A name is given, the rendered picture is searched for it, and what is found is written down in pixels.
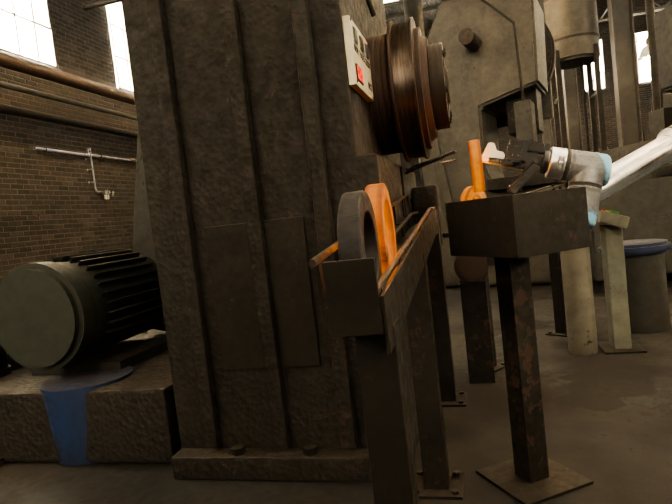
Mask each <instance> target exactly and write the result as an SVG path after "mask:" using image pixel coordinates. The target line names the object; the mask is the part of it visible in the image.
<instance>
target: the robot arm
mask: <svg viewBox="0 0 672 504"><path fill-rule="evenodd" d="M549 147H550V144H547V143H545V144H543V143H535V142H530V141H529V140H521V139H513V138H511V139H510V141H509V145H508V146H507V150H506V153H507V155H506V159H504V157H505V154H504V153H503V152H501V151H497V150H496V146H495V144H494V143H488V144H487V146H486V148H485V150H484V153H483V155H482V163H488V164H494V165H500V166H505V167H507V168H514V169H521V170H525V169H526V168H527V167H528V165H529V164H530V163H531V162H533V163H532V164H531V165H530V166H529V167H528V168H527V169H526V170H525V171H524V172H523V174H522V175H521V176H520V177H519V178H518V179H517V180H516V181H515V182H513V183H512V184H510V185H509V187H508V188H507V189H508V190H507V193H508V194H510V195H514V194H519V193H520V191H521V190H522V189H521V188H522V187H523V186H524V185H525V184H526V183H527V182H528V180H529V179H530V178H531V177H532V176H533V175H534V174H535V173H536V172H537V171H538V170H539V169H540V174H545V177H546V178H552V179H559V180H565V181H569V182H568V188H576V187H586V195H587V207H588V219H589V229H592V228H593V227H594V226H595V225H596V221H597V219H598V210H599V204H600V201H602V200H604V199H606V198H607V197H609V196H611V195H612V194H614V193H616V192H618V191H619V190H621V189H623V188H625V187H626V186H628V185H630V184H632V183H633V182H635V181H637V180H639V179H640V178H642V177H644V176H645V175H647V174H649V173H651V172H652V171H654V170H656V169H658V168H659V167H661V166H663V165H665V164H666V163H668V162H670V161H672V125H671V126H669V127H667V128H665V129H663V130H662V131H661V132H659V134H658V136H657V139H655V140H653V141H652V142H650V143H648V144H646V145H644V146H643V147H641V148H639V149H637V150H636V151H634V152H632V153H630V154H628V155H627V156H625V157H623V158H621V159H620V160H618V161H616V162H614V163H612V161H611V158H610V156H609V155H607V154H602V153H599V152H588V151H580V150H573V149H566V148H559V147H551V149H550V150H549ZM537 157H540V160H539V159H537ZM538 165H539V166H538Z"/></svg>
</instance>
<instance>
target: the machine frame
mask: <svg viewBox="0 0 672 504"><path fill-rule="evenodd" d="M371 1H372V4H373V6H374V9H375V12H376V16H374V17H371V14H370V11H369V9H368V6H367V3H366V0H121V4H122V11H123V18H124V26H125V33H126V41H127V48H128V55H129V63H130V70H131V77H132V85H133V92H134V100H135V107H136V114H137V122H138V129H139V137H140V144H141V151H142V159H143V166H144V174H145V181H146V190H147V198H148V205H149V213H150V220H151V227H152V235H153V242H154V250H155V257H156V264H157V272H158V279H159V286H160V294H161V301H162V309H163V316H164V323H165V331H166V338H167V346H168V353H169V360H170V368H171V375H172V383H173V390H174V397H175V405H176V412H177V419H178V427H179V434H180V442H181V450H180V451H178V452H177V453H176V454H175V455H174V456H172V458H171V461H172V468H173V475H174V478H175V479H210V480H277V481H343V482H372V480H371V471H370V463H369V454H368V445H367V436H366V427H365V419H364V410H363V401H362V392H361V383H360V375H359V366H358V357H357V348H356V339H355V336H346V337H332V334H331V327H330V320H329V313H328V306H327V302H324V303H321V301H320V295H319V288H318V282H317V275H316V268H315V267H314V268H311V267H309V265H308V261H309V260H311V259H312V258H313V257H315V256H316V255H318V254H319V253H321V252H322V251H323V250H325V249H326V248H328V247H329V246H331V245H332V244H334V243H335V242H336V241H338V235H337V219H338V208H339V203H340V199H341V196H342V195H343V194H344V193H346V192H354V191H362V190H363V191H365V188H366V186H367V185H370V184H378V183H384V184H385V185H386V187H387V190H388V193H389V197H390V201H391V203H392V202H394V201H395V200H397V199H398V198H399V197H401V196H402V195H405V196H411V197H412V194H411V189H412V188H413V187H416V179H415V173H413V172H411V173H408V174H405V172H406V169H405V168H403V167H401V158H400V153H397V154H390V155H383V154H382V153H381V151H380V148H379V146H378V143H377V140H376V136H375V132H374V128H373V124H372V119H371V113H370V108H369V103H368V102H367V101H366V100H365V99H364V98H363V97H362V96H361V95H360V94H358V93H357V92H356V91H355V90H354V89H353V88H352V87H351V86H350V85H349V77H348V68H347V59H346V50H345V41H344V32H343V23H342V16H346V15H349V16H350V17H351V19H352V21H353V22H354V24H355V25H356V27H357V28H358V30H359V31H360V33H361V34H362V36H363V37H364V39H365V40H366V39H367V38H368V37H372V36H377V35H383V34H387V26H386V17H385V7H384V0H371Z"/></svg>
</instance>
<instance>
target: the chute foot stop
mask: <svg viewBox="0 0 672 504"><path fill-rule="evenodd" d="M321 264H322V271H323V278H324V285H325V292H326V299H327V306H328V313H329V320H330V327H331V334H332V337H346V336H363V335H381V334H384V329H383V321H382V314H381V306H380V298H379V290H378V283H377V275H376V267H375V259H374V257H371V258H361V259H350V260H339V261H329V262H322V263H321Z"/></svg>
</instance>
